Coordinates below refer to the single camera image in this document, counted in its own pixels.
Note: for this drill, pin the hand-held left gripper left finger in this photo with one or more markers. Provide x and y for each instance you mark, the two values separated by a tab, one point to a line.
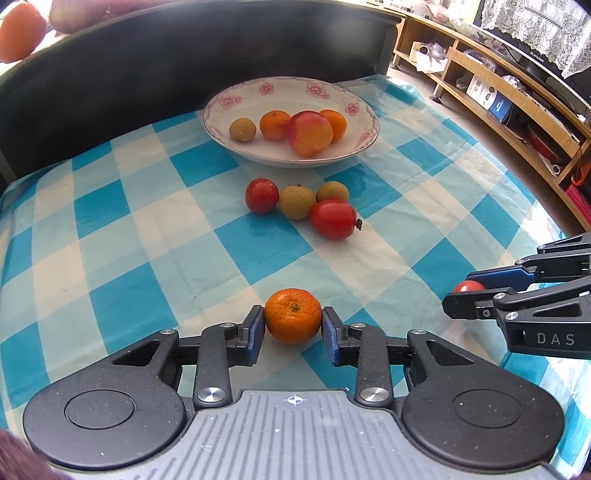
256	330

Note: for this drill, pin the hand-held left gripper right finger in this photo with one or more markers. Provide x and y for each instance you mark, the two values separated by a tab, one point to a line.
330	337

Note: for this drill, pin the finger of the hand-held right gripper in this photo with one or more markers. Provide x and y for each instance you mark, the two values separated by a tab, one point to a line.
501	278
471	307

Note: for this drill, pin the red cherry tomato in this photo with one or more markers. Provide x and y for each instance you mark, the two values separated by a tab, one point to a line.
262	195
333	219
468	286

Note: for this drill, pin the small orange mandarin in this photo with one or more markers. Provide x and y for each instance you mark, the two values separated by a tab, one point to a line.
338	123
292	315
274	124

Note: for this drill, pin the tan longan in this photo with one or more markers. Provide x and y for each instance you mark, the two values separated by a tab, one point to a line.
242	129
331	190
295	201

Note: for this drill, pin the white pink-flowered bowl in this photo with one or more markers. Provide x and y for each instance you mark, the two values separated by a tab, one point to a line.
272	154

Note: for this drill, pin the red-yellow apple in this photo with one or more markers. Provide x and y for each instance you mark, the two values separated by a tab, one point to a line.
308	134

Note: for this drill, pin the blue white checkered tablecloth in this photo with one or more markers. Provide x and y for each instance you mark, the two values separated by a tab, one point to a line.
138	240

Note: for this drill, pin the wooden TV cabinet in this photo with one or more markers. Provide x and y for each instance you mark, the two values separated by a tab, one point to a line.
531	115

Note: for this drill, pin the blue box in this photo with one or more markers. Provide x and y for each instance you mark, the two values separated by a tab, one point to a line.
501	108

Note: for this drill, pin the white box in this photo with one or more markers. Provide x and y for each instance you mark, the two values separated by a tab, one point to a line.
480	87

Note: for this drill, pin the black television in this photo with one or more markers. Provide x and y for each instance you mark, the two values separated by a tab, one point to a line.
531	62

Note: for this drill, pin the crumpled white bag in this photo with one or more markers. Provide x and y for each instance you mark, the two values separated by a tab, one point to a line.
429	54

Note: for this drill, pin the white lace cloth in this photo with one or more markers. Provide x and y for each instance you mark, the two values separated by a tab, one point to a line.
535	27

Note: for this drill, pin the maroon fuzzy cloth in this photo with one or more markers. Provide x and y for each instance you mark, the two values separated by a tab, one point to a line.
18	459

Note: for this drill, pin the large red stickered apple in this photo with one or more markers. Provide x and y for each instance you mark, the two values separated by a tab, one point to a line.
74	14

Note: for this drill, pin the large orange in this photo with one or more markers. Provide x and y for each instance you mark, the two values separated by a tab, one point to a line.
21	30

